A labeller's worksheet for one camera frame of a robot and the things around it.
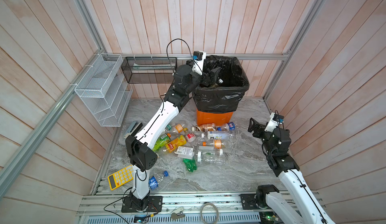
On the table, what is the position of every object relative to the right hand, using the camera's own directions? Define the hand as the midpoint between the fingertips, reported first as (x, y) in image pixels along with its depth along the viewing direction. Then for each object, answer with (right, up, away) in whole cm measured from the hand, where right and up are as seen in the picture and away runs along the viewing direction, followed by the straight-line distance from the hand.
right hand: (258, 120), depth 76 cm
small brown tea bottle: (-26, -6, +22) cm, 34 cm away
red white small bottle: (-35, -12, +17) cm, 41 cm away
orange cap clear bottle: (-44, -6, +22) cm, 49 cm away
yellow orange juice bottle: (-42, -14, +15) cm, 47 cm away
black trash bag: (-15, +13, +2) cm, 20 cm away
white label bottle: (-38, -19, +8) cm, 43 cm away
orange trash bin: (-26, +1, +20) cm, 32 cm away
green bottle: (-53, -14, +14) cm, 57 cm away
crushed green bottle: (-35, -25, +7) cm, 44 cm away
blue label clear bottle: (-54, -32, +1) cm, 63 cm away
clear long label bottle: (-20, -10, +17) cm, 28 cm away
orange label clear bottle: (-19, -15, +15) cm, 28 cm away
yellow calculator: (-73, -32, +5) cm, 80 cm away
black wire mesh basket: (-65, +34, +29) cm, 79 cm away
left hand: (-25, +25, -8) cm, 36 cm away
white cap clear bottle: (-21, -23, +11) cm, 33 cm away
